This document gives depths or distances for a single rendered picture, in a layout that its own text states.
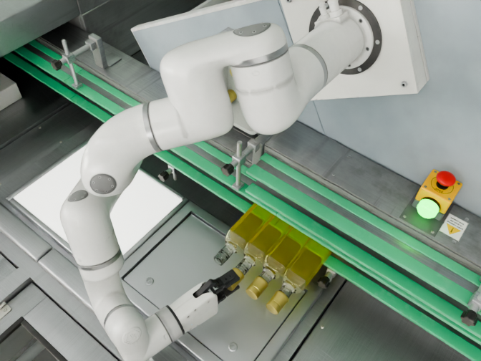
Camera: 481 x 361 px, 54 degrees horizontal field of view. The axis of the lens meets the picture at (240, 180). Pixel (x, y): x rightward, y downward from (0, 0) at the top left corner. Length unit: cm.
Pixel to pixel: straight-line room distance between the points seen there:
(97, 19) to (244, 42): 117
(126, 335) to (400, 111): 74
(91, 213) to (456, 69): 72
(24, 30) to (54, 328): 90
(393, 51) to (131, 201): 86
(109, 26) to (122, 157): 115
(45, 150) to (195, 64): 106
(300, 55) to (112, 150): 35
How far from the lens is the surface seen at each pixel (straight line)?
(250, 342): 121
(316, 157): 118
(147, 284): 129
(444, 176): 109
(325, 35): 88
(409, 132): 111
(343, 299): 133
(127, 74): 157
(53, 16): 172
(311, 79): 80
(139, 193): 146
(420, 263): 108
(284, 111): 75
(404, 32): 94
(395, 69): 97
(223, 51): 71
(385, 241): 109
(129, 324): 99
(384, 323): 133
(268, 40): 71
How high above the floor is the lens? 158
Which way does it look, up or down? 31 degrees down
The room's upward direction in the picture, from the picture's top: 134 degrees counter-clockwise
